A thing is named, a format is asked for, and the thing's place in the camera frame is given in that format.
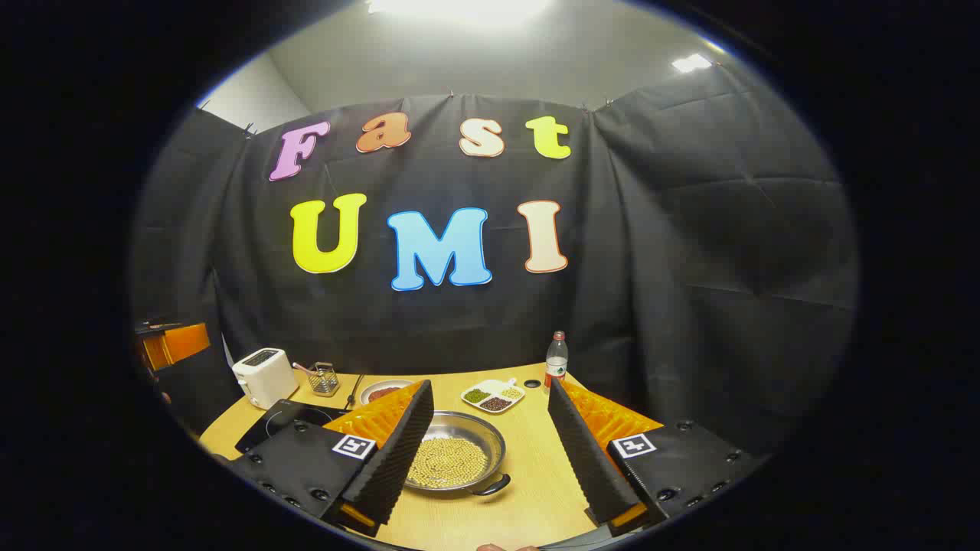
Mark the white toaster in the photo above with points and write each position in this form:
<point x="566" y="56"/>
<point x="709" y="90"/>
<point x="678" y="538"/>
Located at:
<point x="264" y="379"/>

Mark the small ceiling light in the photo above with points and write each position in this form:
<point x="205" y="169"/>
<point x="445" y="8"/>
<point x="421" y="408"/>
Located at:
<point x="691" y="63"/>

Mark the white divided dish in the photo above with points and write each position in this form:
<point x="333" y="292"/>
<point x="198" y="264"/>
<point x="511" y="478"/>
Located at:
<point x="490" y="386"/>

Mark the clear plastic water bottle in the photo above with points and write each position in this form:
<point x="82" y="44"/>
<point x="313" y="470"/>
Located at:
<point x="556" y="367"/>

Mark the white round plate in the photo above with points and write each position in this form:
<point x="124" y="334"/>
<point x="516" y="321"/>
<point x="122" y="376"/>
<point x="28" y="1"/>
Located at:
<point x="375" y="384"/>

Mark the small pile of soybeans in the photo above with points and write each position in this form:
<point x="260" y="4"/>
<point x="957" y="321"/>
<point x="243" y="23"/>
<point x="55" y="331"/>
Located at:
<point x="511" y="392"/>

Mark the large pile of soybeans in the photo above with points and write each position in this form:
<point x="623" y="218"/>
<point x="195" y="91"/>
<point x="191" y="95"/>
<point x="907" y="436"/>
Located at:
<point x="448" y="463"/>

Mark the black induction cooktop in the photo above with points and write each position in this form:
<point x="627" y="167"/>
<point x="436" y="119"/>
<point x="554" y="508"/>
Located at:
<point x="283" y="421"/>

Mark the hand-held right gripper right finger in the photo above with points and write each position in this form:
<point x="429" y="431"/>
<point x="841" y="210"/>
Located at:
<point x="586" y="451"/>

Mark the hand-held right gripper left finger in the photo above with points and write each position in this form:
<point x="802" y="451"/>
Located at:
<point x="398" y="451"/>

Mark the pink straw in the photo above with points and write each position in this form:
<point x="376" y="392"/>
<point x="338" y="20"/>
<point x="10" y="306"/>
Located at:
<point x="302" y="369"/>

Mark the pile of green mung beans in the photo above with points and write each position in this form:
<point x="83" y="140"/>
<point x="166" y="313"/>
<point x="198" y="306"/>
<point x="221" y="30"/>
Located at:
<point x="476" y="396"/>

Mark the pile of dark red beans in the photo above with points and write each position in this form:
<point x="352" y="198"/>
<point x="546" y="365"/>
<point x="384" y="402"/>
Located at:
<point x="496" y="403"/>

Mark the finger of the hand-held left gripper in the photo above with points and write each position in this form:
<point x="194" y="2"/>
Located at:
<point x="180" y="344"/>

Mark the large ceiling light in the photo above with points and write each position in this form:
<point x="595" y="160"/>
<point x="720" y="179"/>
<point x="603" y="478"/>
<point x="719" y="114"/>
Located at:
<point x="459" y="8"/>

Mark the stainless steel pot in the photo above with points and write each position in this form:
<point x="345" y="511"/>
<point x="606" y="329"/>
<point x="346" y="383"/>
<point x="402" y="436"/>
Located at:
<point x="478" y="428"/>

